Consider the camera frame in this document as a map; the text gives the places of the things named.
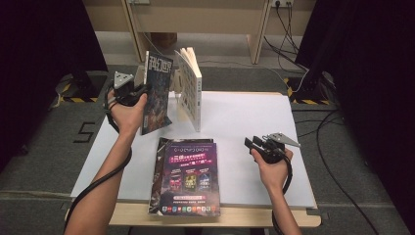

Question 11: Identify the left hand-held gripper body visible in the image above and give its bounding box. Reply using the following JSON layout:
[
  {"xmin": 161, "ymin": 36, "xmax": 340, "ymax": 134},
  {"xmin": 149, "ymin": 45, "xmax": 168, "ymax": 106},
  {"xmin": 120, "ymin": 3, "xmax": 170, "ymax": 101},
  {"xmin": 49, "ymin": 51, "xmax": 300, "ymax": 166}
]
[{"xmin": 113, "ymin": 71, "xmax": 140, "ymax": 107}]

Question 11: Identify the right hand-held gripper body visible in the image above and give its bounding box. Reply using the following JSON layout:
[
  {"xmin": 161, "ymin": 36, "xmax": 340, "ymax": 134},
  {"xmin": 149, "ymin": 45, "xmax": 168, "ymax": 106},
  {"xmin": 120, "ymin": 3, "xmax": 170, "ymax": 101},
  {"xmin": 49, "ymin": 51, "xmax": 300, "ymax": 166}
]
[{"xmin": 257, "ymin": 131, "xmax": 301, "ymax": 165}]

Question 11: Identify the dark blue illustrated magazine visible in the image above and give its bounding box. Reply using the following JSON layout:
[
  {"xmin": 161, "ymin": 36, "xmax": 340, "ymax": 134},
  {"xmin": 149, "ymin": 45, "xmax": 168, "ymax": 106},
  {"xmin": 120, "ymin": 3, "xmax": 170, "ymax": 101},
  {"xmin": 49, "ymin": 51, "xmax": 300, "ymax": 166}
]
[{"xmin": 140, "ymin": 50, "xmax": 174, "ymax": 136}]

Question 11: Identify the wooden expandable book rack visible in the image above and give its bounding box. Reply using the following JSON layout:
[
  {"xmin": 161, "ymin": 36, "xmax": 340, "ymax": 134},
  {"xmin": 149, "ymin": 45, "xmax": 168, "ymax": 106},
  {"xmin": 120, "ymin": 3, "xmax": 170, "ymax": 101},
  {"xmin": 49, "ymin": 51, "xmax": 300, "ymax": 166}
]
[{"xmin": 133, "ymin": 64, "xmax": 190, "ymax": 123}]

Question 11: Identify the white book with picture grid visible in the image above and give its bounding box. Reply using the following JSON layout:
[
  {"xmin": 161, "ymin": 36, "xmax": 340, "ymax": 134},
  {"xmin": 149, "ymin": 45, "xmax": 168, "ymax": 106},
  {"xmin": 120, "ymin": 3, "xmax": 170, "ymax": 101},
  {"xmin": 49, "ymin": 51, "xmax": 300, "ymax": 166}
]
[{"xmin": 173, "ymin": 46, "xmax": 204, "ymax": 133}]

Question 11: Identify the thick bound magazine volume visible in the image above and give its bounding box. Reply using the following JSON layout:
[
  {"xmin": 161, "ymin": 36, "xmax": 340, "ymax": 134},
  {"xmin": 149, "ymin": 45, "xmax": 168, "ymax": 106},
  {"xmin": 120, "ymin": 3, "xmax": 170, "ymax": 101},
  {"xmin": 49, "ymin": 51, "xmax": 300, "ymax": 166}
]
[{"xmin": 148, "ymin": 136, "xmax": 214, "ymax": 215}]

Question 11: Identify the person's right hand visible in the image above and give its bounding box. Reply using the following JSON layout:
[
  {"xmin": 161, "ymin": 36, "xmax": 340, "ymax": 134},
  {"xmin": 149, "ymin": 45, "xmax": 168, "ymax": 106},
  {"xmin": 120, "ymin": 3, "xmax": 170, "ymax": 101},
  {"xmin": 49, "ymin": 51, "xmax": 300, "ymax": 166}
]
[{"xmin": 251, "ymin": 149, "xmax": 294, "ymax": 194}]

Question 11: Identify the person's left hand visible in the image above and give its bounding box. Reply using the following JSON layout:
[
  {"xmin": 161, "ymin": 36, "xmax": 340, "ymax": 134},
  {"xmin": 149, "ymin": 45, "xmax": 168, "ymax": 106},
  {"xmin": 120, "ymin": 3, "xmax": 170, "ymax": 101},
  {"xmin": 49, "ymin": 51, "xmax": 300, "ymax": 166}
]
[{"xmin": 107, "ymin": 91, "xmax": 149, "ymax": 138}]

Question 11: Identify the white paper table sheet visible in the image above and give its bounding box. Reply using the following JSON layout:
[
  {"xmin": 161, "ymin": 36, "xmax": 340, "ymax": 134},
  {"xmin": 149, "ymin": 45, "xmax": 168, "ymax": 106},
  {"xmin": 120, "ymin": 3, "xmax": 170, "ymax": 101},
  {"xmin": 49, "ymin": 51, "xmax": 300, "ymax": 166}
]
[{"xmin": 70, "ymin": 89, "xmax": 317, "ymax": 209}]

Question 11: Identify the black curtain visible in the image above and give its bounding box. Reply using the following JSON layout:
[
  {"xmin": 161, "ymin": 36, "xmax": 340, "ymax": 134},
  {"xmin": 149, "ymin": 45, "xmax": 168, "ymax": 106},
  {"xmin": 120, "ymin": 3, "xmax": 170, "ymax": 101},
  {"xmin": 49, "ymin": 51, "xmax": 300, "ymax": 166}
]
[
  {"xmin": 295, "ymin": 0, "xmax": 415, "ymax": 226},
  {"xmin": 0, "ymin": 0, "xmax": 109, "ymax": 170}
]

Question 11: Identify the beige wooden bookend stand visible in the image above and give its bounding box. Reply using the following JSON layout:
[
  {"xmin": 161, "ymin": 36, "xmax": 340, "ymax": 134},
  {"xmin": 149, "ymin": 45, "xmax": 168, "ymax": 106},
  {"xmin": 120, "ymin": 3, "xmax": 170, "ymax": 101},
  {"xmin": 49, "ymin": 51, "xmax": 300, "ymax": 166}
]
[{"xmin": 81, "ymin": 0, "xmax": 317, "ymax": 66}]

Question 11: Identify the taped stand base plate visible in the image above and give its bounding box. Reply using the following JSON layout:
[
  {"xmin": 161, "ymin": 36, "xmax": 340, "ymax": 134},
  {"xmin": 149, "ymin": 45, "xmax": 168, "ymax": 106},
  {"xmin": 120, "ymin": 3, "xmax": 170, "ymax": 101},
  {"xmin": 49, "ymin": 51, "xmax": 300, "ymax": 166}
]
[
  {"xmin": 53, "ymin": 70, "xmax": 109, "ymax": 104},
  {"xmin": 283, "ymin": 70, "xmax": 341, "ymax": 106}
]

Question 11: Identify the black floor cable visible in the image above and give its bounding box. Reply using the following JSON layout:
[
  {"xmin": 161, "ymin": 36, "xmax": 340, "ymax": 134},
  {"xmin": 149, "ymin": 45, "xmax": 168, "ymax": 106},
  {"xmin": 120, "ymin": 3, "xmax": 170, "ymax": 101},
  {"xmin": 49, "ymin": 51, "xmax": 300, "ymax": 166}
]
[{"xmin": 315, "ymin": 109, "xmax": 381, "ymax": 235}]

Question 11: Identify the white wall socket with plugs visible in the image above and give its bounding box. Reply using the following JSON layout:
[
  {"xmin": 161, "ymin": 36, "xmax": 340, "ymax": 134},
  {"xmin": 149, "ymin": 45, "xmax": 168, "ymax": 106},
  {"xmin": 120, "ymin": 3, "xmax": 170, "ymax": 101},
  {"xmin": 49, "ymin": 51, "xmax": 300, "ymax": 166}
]
[{"xmin": 270, "ymin": 0, "xmax": 295, "ymax": 8}]

